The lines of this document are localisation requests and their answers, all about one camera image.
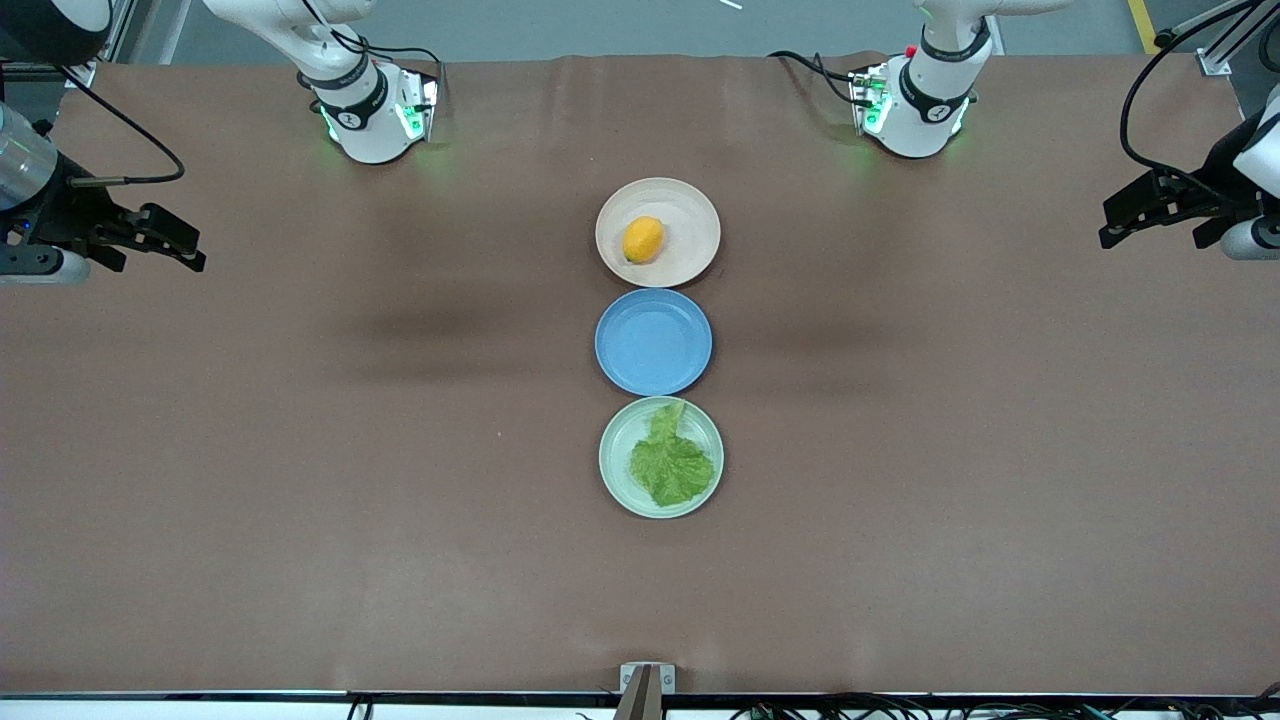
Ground yellow lemon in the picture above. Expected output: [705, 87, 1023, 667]
[621, 215, 667, 266]

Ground green lettuce leaf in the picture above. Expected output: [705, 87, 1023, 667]
[627, 400, 718, 508]

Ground white arm base connector box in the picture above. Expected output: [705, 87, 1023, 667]
[393, 65, 442, 143]
[848, 63, 893, 137]

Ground beige round plate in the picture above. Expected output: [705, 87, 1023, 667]
[595, 177, 722, 289]

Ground blue round plate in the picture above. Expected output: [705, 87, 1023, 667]
[594, 288, 714, 397]

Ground pale green round plate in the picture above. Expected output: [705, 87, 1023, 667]
[598, 396, 725, 520]

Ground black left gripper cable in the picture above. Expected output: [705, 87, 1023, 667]
[1119, 0, 1280, 206]

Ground aluminium frame profile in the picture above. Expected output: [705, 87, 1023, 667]
[62, 0, 139, 91]
[1155, 0, 1263, 78]

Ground black arm base cable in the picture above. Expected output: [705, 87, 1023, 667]
[295, 0, 443, 113]
[767, 49, 873, 107]

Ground white table edge rail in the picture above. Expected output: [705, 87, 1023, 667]
[0, 692, 1280, 720]

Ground black cable bundle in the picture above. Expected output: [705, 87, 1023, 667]
[728, 688, 1280, 720]

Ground grey metal bracket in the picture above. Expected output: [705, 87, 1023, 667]
[619, 662, 677, 720]

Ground brown camera pole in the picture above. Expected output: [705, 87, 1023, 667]
[611, 665, 665, 720]

